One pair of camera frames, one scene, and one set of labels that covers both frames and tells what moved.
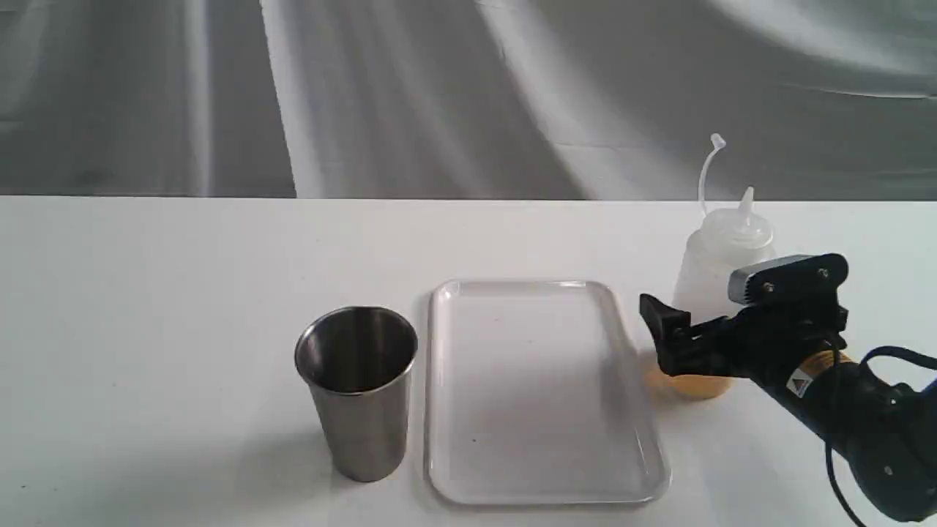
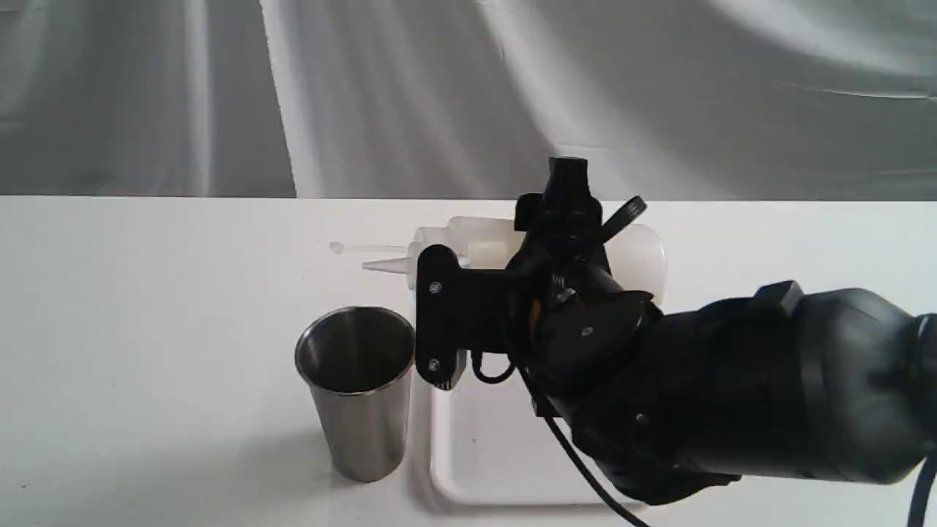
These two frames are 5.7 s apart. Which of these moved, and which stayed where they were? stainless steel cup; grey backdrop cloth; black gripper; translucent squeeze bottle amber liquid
Moved: translucent squeeze bottle amber liquid; black gripper
Stayed: grey backdrop cloth; stainless steel cup
